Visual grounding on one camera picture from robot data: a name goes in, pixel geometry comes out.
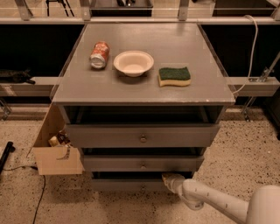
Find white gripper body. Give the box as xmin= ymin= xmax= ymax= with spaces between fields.
xmin=164 ymin=174 xmax=186 ymax=195

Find grey bottom drawer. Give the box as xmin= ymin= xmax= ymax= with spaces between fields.
xmin=92 ymin=178 xmax=168 ymax=192

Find grey drawer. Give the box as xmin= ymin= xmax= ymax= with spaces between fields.
xmin=83 ymin=155 xmax=204 ymax=172
xmin=65 ymin=124 xmax=220 ymax=148
xmin=92 ymin=178 xmax=168 ymax=192

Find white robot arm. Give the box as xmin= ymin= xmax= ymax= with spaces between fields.
xmin=162 ymin=172 xmax=280 ymax=224

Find grey top drawer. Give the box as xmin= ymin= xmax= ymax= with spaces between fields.
xmin=65 ymin=124 xmax=220 ymax=148

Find grey middle drawer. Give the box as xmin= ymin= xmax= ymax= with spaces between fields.
xmin=83 ymin=155 xmax=204 ymax=172

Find grey drawer cabinet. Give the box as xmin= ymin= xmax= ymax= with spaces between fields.
xmin=52 ymin=23 xmax=235 ymax=181

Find green yellow sponge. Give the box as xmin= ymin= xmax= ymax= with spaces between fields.
xmin=158 ymin=66 xmax=191 ymax=87

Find snack packets in box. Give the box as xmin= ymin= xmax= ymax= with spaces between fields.
xmin=48 ymin=130 xmax=70 ymax=147

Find cardboard box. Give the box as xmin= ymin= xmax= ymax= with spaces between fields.
xmin=32 ymin=105 xmax=83 ymax=175

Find white paper bowl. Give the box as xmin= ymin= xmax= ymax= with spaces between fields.
xmin=113 ymin=51 xmax=154 ymax=77

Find orange soda can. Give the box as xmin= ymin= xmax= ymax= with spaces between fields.
xmin=89 ymin=41 xmax=110 ymax=69

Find black bar on floor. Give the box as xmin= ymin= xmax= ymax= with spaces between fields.
xmin=0 ymin=141 xmax=15 ymax=174

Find black floor cable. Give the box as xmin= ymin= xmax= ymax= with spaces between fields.
xmin=3 ymin=164 xmax=47 ymax=224

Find metal frame rail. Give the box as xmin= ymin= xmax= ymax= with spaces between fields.
xmin=0 ymin=77 xmax=60 ymax=97

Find white cable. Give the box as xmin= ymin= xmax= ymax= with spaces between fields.
xmin=232 ymin=14 xmax=260 ymax=95

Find black object on rail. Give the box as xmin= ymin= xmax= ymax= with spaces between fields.
xmin=0 ymin=69 xmax=36 ymax=85

